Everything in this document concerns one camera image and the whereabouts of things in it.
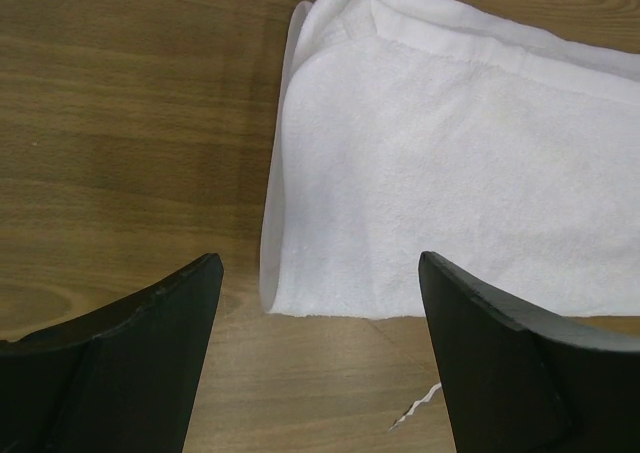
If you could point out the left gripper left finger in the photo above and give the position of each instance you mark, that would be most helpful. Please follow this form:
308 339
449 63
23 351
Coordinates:
121 378

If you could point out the white towel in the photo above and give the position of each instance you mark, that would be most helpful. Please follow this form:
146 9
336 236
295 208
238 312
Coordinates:
406 126

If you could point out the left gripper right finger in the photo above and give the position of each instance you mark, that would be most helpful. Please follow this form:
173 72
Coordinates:
519 378

